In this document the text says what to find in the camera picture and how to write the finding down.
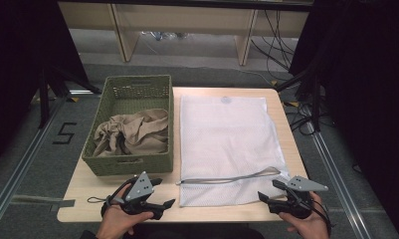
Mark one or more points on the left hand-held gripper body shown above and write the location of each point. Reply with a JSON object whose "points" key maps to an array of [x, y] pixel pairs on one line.
{"points": [[139, 189]]}

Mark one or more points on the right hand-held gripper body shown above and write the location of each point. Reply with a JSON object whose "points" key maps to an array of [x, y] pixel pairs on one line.
{"points": [[299, 202]]}

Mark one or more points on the beige cloth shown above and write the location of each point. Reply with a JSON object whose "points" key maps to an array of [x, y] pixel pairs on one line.
{"points": [[144, 131]]}

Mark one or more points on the white mesh laundry bag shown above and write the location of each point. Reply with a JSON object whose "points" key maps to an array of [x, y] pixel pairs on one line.
{"points": [[227, 139]]}

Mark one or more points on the green woven basket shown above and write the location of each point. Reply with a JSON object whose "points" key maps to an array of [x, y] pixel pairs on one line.
{"points": [[134, 99]]}

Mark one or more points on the person's right hand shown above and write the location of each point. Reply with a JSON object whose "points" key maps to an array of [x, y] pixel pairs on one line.
{"points": [[311, 227]]}

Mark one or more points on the person's left hand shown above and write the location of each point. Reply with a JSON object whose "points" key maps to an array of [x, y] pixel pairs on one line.
{"points": [[115, 222]]}

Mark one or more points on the person's dark clothing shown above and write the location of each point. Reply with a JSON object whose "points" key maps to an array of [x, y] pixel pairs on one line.
{"points": [[193, 233]]}

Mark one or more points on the black metal stand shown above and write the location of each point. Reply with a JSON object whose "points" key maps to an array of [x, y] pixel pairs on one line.
{"points": [[44, 96], [314, 99]]}

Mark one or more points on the black curtain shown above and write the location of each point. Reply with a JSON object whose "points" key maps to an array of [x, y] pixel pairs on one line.
{"points": [[18, 66], [369, 99]]}

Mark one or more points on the clear plastic wrap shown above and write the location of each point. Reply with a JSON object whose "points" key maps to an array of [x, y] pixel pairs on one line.
{"points": [[162, 35]]}

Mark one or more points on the light wooden bench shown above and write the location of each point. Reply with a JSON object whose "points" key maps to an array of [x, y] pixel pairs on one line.
{"points": [[187, 20]]}

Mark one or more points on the metal floor rail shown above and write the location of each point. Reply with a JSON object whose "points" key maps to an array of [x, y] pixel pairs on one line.
{"points": [[18, 172], [339, 186]]}

